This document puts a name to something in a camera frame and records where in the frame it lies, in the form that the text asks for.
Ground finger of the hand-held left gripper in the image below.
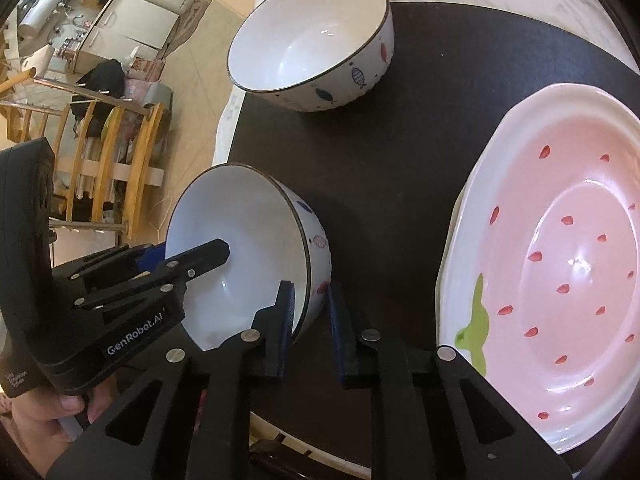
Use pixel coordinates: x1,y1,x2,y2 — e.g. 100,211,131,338
52,242,168,281
70,239,231,311

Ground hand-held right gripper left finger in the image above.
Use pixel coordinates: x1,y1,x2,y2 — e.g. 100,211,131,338
47,280,296,480

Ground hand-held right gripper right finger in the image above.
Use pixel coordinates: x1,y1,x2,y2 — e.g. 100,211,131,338
326,280,571,480

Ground white fish print bowl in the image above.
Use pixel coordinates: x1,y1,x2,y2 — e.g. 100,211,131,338
165,162,333,353
227,0,396,112

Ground person's left hand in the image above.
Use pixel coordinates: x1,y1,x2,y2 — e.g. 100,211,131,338
0,375,118,461

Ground yellow wooden rack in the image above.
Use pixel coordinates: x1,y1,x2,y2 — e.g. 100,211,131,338
0,67,173,241

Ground black board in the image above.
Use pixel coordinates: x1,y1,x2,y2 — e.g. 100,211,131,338
227,1,640,466

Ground black bag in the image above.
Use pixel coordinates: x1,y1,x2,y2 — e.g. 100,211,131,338
80,60,126,98

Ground patterned floor mat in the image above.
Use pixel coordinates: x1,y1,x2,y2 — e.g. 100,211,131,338
165,0,211,56

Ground white base cabinets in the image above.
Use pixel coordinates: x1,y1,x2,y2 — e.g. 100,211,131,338
80,0,181,68

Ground white water heater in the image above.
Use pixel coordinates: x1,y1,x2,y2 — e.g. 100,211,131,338
20,0,68,28

